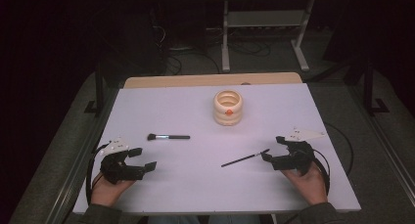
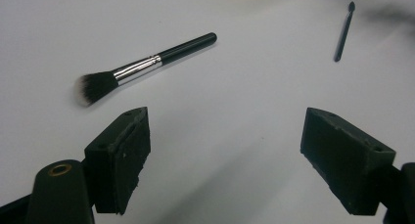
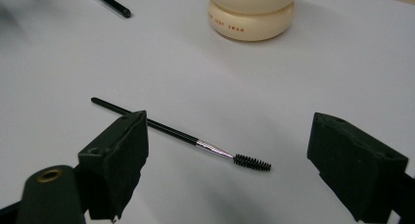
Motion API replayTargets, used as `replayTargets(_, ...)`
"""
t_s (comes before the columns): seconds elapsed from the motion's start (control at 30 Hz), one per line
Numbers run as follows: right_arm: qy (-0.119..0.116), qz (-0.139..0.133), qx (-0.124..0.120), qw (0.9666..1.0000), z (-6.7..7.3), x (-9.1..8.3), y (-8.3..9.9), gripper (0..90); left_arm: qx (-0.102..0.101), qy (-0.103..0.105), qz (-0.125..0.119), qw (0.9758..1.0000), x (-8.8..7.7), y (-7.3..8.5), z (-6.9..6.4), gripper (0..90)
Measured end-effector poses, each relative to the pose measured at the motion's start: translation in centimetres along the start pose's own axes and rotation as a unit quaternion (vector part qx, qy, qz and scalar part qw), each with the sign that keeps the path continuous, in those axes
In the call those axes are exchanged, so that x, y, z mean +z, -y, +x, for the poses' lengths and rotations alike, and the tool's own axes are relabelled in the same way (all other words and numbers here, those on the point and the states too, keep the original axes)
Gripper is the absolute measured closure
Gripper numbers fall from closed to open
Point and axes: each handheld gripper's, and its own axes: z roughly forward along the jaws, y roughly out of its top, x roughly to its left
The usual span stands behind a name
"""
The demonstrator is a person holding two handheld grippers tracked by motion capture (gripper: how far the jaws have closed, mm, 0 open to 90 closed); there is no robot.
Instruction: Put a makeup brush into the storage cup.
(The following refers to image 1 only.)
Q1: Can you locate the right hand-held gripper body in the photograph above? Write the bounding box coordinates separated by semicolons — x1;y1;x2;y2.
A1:
270;127;327;177

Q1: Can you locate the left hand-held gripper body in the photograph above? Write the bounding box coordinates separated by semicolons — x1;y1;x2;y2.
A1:
99;137;145;185

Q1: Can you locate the thin black spoolie brush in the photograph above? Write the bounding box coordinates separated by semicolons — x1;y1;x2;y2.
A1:
220;148;271;168

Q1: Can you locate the black silver makeup brush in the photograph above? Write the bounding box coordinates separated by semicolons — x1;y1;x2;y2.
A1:
147;133;191;142

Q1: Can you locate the cream ribbed brush holder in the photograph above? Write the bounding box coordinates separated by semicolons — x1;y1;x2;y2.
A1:
212;89;244;126

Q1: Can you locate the person's left hand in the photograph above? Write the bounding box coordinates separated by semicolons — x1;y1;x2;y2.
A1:
90;176;136;208

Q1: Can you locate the person's right hand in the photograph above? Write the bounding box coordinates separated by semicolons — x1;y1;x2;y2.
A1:
281;161;328;206

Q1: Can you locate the black metal stand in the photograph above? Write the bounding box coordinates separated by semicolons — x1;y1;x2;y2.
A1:
363;59;391;115
83;62;106;115

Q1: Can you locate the left hand-held gripper cable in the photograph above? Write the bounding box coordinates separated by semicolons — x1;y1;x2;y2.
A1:
85;142;112;205

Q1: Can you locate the hand-held gripper cable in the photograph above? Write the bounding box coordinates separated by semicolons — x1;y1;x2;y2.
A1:
311;121;355;196
85;142;112;205

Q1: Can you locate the aluminium rail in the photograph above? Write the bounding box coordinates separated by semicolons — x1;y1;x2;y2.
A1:
346;86;415;199
45;86;120;224

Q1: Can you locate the right hand-held gripper cable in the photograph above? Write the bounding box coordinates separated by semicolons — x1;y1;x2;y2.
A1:
311;121;355;196

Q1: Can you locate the white metal desk frame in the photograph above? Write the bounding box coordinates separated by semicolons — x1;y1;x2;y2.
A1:
221;0;316;73

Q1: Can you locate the tangle of black floor cables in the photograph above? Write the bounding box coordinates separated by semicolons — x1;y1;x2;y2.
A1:
150;24;272;75

